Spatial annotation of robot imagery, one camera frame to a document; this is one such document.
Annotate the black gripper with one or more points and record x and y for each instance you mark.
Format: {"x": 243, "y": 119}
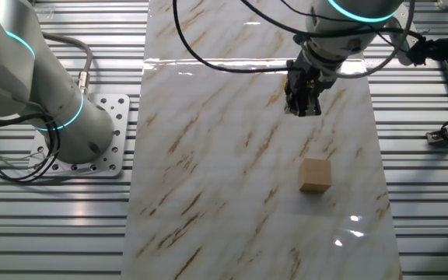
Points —
{"x": 299, "y": 78}

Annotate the small wooden block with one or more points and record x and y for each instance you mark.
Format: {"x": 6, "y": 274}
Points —
{"x": 315, "y": 175}

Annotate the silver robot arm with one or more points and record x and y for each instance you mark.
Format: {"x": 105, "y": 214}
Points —
{"x": 53, "y": 97}

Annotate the marble pattern mat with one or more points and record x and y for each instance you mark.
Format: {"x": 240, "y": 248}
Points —
{"x": 228, "y": 155}

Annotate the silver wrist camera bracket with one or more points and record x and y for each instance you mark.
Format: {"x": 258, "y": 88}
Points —
{"x": 397, "y": 39}

